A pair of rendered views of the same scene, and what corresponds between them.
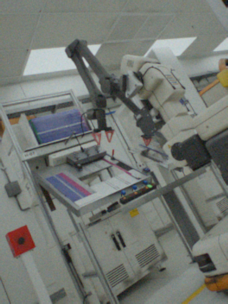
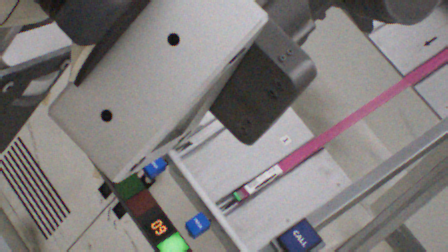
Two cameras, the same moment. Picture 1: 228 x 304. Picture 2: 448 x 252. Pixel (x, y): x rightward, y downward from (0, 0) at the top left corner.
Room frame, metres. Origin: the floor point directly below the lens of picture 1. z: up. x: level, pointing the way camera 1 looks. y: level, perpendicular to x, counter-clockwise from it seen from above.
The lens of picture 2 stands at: (1.67, -0.85, 1.35)
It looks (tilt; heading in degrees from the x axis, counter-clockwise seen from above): 29 degrees down; 56
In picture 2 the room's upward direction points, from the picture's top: 42 degrees clockwise
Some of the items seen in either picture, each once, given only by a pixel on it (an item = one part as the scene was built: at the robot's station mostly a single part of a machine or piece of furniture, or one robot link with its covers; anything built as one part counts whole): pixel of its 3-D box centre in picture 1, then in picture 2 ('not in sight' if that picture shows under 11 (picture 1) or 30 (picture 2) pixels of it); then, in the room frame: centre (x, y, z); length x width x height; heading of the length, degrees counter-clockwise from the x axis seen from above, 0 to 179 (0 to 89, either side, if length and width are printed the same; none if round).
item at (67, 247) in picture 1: (73, 272); not in sight; (2.30, 0.69, 0.34); 0.13 x 0.07 x 0.42; 36
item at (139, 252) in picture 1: (105, 255); (192, 184); (2.68, 0.49, 0.31); 0.70 x 0.65 x 0.62; 126
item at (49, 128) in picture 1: (59, 127); not in sight; (2.61, 0.37, 1.52); 0.51 x 0.13 x 0.27; 126
